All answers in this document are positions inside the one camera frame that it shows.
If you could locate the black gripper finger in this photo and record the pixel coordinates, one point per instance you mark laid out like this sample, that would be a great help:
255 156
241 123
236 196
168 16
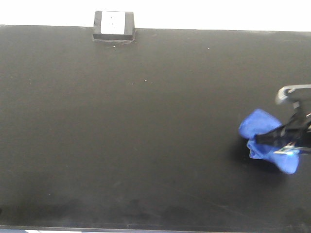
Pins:
275 137

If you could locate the black white power outlet box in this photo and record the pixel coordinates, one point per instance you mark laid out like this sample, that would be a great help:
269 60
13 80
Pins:
114 26

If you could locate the blue microfiber cloth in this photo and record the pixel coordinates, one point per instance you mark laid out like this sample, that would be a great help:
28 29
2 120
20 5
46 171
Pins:
259 122

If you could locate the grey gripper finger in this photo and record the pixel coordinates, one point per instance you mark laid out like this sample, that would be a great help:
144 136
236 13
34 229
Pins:
293 93

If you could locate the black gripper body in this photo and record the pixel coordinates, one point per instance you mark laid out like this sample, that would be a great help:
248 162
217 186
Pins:
300 127

